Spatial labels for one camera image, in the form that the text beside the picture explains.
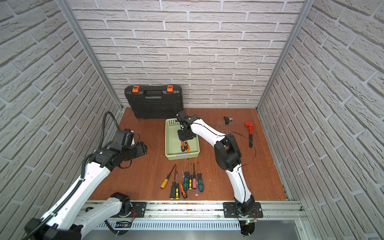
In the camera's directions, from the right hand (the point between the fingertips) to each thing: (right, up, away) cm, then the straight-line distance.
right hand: (184, 137), depth 93 cm
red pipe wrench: (+47, +6, +13) cm, 49 cm away
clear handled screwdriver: (+8, -30, -14) cm, 34 cm away
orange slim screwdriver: (+1, -28, -16) cm, 32 cm away
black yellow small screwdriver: (-3, -26, -14) cm, 30 cm away
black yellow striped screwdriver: (-5, -27, -14) cm, 31 cm away
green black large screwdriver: (+2, -23, -13) cm, 26 cm away
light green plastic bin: (-8, -4, +6) cm, 11 cm away
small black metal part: (+31, +11, +17) cm, 37 cm away
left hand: (-20, -3, -17) cm, 27 cm away
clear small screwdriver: (0, -22, -9) cm, 24 cm away
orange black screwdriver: (-1, -6, +2) cm, 7 cm away
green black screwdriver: (+10, -23, -12) cm, 28 cm away
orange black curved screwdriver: (+1, -6, +2) cm, 7 cm away
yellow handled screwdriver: (-10, -24, -12) cm, 29 cm away
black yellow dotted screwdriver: (+5, -23, -11) cm, 26 cm away
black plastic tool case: (-20, +24, +6) cm, 32 cm away
